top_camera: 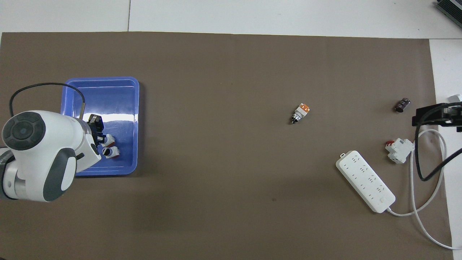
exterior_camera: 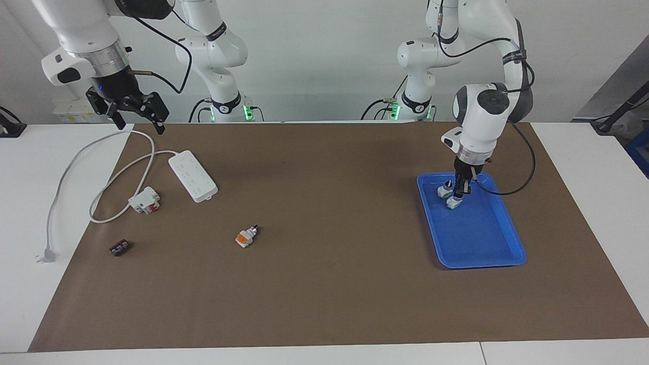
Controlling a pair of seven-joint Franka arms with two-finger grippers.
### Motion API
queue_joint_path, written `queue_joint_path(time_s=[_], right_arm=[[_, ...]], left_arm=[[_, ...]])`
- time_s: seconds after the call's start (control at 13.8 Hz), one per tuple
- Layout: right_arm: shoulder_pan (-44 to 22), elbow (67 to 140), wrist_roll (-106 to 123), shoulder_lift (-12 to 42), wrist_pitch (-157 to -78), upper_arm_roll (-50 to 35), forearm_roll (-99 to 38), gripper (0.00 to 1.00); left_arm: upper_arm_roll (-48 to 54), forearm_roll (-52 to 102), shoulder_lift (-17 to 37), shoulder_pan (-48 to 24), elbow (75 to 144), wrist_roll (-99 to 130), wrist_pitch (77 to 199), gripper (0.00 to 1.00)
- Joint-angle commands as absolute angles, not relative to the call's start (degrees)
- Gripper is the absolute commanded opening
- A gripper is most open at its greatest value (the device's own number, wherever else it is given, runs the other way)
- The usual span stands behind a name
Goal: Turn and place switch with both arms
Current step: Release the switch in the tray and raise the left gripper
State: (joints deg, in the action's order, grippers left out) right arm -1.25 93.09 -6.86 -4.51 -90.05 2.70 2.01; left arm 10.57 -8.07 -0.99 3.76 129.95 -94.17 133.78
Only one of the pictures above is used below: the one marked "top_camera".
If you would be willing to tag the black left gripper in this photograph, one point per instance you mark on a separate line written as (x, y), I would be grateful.
(95, 133)

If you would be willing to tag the white red circuit breaker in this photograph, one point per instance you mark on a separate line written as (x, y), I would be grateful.
(400, 150)

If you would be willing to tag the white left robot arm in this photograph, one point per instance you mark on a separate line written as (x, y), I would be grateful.
(54, 133)

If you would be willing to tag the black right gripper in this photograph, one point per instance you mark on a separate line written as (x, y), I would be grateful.
(455, 115)

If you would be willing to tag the white power strip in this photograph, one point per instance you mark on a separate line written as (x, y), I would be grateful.
(366, 180)

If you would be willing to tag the brown table mat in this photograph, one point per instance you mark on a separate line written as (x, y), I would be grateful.
(216, 202)

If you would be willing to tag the blue plastic tray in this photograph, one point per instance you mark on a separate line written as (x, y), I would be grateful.
(119, 101)

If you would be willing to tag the dark grey ribbed device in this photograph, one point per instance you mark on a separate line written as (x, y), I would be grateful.
(453, 9)

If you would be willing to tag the white black-knob selector switch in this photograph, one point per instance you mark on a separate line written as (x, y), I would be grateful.
(112, 151)

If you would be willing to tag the orange white selector switch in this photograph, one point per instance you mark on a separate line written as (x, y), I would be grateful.
(302, 111)
(109, 140)

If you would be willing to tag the small dark terminal block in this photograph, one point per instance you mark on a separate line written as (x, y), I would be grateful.
(402, 105)

